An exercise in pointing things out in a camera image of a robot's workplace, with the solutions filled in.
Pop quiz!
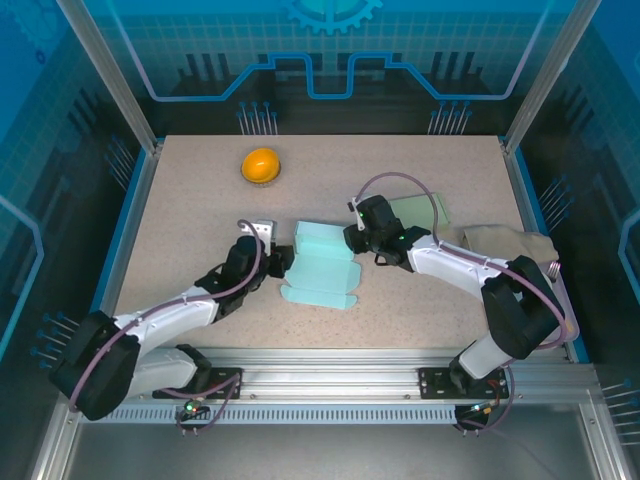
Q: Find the aluminium mounting rail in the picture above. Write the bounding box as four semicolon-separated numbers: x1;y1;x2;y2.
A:
64;347;601;407

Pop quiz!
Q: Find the beige folded cloth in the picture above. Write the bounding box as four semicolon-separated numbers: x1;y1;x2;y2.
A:
459;224;559;264

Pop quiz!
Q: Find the slotted grey cable duct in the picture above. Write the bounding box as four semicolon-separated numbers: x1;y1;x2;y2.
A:
107;404;459;426

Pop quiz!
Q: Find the aluminium frame post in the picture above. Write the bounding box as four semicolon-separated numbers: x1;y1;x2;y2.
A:
502;0;604;155
54;0;164;155

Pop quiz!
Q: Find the orange dome-shaped tart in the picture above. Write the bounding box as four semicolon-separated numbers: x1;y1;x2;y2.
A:
240;146;283;189

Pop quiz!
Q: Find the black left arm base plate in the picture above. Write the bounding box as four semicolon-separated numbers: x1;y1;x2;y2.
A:
152;367;244;400

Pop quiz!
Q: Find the blue paper box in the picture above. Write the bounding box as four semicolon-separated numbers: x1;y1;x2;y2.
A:
279;219;361;311

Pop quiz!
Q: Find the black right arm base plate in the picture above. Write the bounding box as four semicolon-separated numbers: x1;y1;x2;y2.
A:
417;367;510;400

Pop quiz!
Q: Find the green paper box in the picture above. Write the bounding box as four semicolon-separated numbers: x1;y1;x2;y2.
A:
387;192;451;232

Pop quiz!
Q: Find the lilac plastic tray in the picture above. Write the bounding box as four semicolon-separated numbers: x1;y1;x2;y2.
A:
547;272;581;349

